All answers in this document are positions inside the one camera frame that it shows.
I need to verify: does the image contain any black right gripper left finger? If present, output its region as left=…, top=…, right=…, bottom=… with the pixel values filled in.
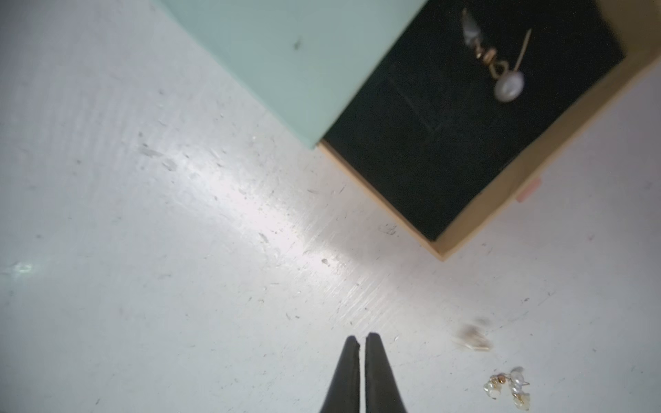
left=320, top=336, right=361, bottom=413

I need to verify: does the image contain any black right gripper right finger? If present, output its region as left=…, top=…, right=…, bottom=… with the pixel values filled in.
left=365, top=332, right=406, bottom=413

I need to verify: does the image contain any gold pearl earring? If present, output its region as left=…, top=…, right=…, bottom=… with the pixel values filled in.
left=483, top=367, right=531, bottom=411

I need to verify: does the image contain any mint green jewelry box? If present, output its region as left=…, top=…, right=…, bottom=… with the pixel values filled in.
left=162, top=1, right=660, bottom=259

